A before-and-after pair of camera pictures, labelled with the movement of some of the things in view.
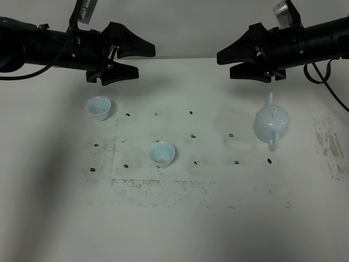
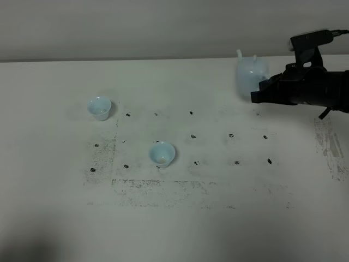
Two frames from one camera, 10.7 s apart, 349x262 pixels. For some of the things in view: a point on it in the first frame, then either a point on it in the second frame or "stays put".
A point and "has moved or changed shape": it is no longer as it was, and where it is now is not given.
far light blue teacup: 98,107 stays put
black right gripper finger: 250,70 -> 267,93
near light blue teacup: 161,153 stays put
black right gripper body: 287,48 -> 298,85
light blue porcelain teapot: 271,122 has moved or changed shape
